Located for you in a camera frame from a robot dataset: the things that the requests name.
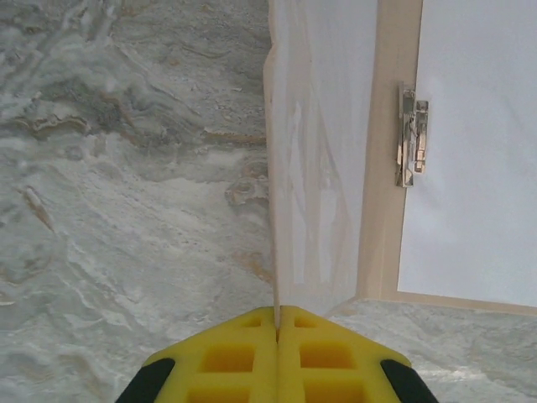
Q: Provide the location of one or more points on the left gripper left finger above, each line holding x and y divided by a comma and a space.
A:
266, 373

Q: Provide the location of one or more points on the white paper sheet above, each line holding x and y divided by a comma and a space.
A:
474, 168
335, 105

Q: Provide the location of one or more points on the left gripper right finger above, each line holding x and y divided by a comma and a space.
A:
289, 373

